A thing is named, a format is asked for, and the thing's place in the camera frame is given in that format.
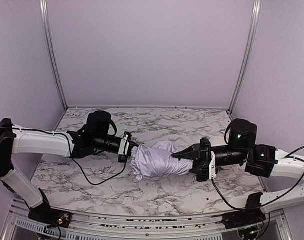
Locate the lilac folding umbrella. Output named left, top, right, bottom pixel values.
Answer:
left=130, top=141, right=193, bottom=182

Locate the right aluminium frame post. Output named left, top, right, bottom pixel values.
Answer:
left=228, top=0, right=262, bottom=115

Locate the aluminium front rail base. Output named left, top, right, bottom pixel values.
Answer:
left=0, top=199, right=292, bottom=240

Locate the orange white bowl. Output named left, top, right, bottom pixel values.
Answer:
left=209, top=136, right=227, bottom=148

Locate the left aluminium frame post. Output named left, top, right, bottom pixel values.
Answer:
left=39, top=0, right=68, bottom=111

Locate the aluminium frame post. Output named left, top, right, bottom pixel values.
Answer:
left=228, top=0, right=262, bottom=115
left=39, top=0, right=68, bottom=111

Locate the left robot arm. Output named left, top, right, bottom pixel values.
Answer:
left=0, top=110, right=137, bottom=228

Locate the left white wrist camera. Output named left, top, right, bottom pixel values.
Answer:
left=118, top=132, right=131, bottom=156

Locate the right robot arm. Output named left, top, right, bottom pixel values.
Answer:
left=172, top=118, right=304, bottom=229

